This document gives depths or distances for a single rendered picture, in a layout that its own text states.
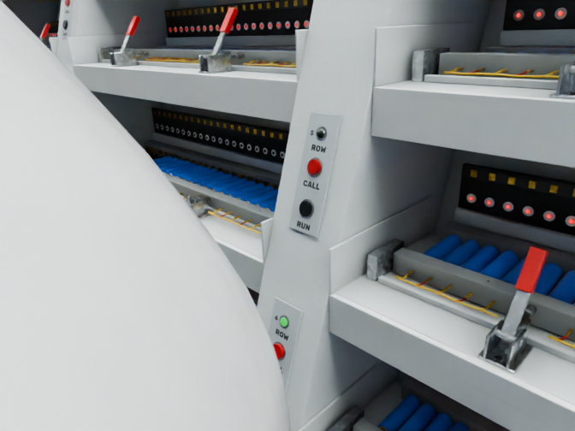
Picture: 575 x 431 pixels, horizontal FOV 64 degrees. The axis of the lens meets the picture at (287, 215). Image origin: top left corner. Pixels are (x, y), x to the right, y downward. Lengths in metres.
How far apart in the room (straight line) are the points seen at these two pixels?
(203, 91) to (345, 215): 0.29
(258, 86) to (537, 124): 0.30
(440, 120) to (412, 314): 0.17
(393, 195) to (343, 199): 0.08
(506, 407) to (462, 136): 0.21
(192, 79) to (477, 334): 0.46
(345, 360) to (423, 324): 0.14
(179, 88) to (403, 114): 0.36
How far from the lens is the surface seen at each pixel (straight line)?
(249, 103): 0.56
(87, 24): 1.03
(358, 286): 0.47
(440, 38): 0.53
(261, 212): 0.59
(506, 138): 0.39
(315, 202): 0.46
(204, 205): 0.66
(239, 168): 0.79
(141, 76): 0.77
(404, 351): 0.43
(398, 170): 0.50
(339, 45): 0.47
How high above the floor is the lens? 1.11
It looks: 10 degrees down
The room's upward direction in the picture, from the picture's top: 11 degrees clockwise
